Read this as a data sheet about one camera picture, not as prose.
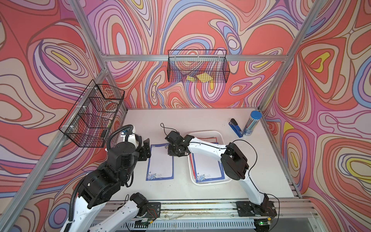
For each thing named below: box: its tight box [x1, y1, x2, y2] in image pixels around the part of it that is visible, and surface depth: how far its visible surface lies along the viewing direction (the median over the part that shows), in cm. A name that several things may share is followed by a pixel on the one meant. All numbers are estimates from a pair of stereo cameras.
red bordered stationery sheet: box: [196, 137, 218, 144], surface depth 103 cm
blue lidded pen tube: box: [242, 110, 263, 136], surface depth 95 cm
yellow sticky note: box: [196, 72, 214, 83], surface depth 92 cm
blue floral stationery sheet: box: [145, 143, 174, 181], surface depth 89 cm
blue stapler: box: [228, 117, 244, 138], surface depth 106 cm
